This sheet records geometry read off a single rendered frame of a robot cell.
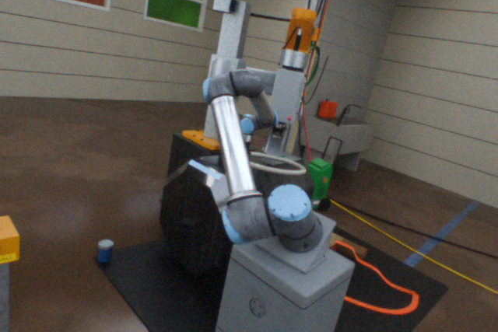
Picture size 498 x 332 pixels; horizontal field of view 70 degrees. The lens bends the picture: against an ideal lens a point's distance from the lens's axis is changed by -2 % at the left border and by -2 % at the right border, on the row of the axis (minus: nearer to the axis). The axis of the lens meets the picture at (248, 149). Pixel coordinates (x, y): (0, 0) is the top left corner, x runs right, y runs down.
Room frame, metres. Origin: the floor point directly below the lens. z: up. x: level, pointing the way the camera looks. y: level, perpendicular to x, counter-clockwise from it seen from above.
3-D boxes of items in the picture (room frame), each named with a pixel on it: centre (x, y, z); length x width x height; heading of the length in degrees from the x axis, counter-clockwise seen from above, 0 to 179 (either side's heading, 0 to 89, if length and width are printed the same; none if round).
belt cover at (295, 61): (3.34, -0.24, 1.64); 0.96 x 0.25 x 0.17; 176
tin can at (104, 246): (2.25, 0.87, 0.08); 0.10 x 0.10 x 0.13
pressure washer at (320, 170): (4.08, -0.86, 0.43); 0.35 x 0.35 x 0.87; 33
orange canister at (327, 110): (5.89, -1.17, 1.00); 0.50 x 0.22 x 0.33; 140
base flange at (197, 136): (3.41, 0.34, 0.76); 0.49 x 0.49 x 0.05; 48
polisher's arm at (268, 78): (3.49, 0.15, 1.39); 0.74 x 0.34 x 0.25; 111
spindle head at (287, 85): (3.07, -0.22, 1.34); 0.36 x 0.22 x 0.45; 176
